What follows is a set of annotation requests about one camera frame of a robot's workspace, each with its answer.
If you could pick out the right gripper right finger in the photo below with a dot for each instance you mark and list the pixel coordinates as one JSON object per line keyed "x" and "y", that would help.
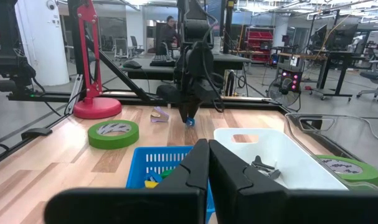
{"x": 232, "y": 177}

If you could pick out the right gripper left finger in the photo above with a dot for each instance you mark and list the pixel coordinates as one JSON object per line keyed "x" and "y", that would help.
{"x": 195, "y": 168}

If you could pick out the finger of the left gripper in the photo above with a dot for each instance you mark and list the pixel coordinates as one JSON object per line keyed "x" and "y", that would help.
{"x": 195, "y": 110}
{"x": 185, "y": 110}

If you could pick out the blue mini stapler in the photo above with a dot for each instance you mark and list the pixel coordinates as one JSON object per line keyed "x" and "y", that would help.
{"x": 153, "y": 177}
{"x": 190, "y": 122}

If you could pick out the purple staple remover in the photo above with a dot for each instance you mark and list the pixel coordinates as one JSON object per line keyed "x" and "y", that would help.
{"x": 159, "y": 115}

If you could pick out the green mini stapler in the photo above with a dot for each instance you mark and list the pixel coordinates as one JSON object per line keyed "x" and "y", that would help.
{"x": 167, "y": 173}

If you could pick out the yellow mini stapler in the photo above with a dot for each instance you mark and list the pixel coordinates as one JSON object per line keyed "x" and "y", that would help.
{"x": 151, "y": 184}

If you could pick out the green tape roll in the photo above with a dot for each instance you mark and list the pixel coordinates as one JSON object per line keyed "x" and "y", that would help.
{"x": 114, "y": 143}
{"x": 372, "y": 175}

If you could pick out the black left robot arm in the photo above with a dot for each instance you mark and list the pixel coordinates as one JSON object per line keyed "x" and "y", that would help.
{"x": 195, "y": 21}

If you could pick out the black keyboard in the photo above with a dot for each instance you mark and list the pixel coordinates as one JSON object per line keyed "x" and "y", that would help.
{"x": 162, "y": 60}

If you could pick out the person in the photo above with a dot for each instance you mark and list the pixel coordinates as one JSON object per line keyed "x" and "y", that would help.
{"x": 170, "y": 34}

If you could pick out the blue plastic basket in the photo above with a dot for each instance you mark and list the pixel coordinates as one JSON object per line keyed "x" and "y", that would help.
{"x": 142, "y": 168}

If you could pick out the black computer mouse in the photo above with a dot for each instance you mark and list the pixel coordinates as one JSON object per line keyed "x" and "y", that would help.
{"x": 132, "y": 64}

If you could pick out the black office chair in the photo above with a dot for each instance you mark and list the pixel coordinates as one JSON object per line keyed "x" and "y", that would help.
{"x": 136, "y": 45}

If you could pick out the white plastic bin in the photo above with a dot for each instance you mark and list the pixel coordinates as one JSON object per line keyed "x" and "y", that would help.
{"x": 300, "y": 161}

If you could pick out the red storage shelf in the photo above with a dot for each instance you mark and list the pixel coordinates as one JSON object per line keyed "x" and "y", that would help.
{"x": 258, "y": 43}

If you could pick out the grey office chair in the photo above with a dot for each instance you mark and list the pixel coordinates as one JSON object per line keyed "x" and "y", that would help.
{"x": 374, "y": 77}
{"x": 120, "y": 46}

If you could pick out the red desk lamp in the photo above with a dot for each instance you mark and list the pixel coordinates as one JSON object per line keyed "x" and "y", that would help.
{"x": 96, "y": 109}

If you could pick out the black floor fan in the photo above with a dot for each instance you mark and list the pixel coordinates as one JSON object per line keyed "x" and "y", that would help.
{"x": 283, "y": 91}

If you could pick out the computer tower pink lights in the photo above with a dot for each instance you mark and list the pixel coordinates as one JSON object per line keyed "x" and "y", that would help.
{"x": 290, "y": 71}

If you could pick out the clear plastic bin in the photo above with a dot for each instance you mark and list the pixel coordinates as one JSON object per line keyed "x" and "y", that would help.
{"x": 332, "y": 137}

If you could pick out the black standing desk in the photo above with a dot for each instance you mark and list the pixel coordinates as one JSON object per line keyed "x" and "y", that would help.
{"x": 341, "y": 56}

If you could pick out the black monitor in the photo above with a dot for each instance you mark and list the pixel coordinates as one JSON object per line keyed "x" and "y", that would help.
{"x": 341, "y": 35}

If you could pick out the white pillar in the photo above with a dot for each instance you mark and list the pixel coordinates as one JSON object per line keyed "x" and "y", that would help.
{"x": 42, "y": 46}

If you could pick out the white dome camera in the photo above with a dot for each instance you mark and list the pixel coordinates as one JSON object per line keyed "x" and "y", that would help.
{"x": 50, "y": 4}

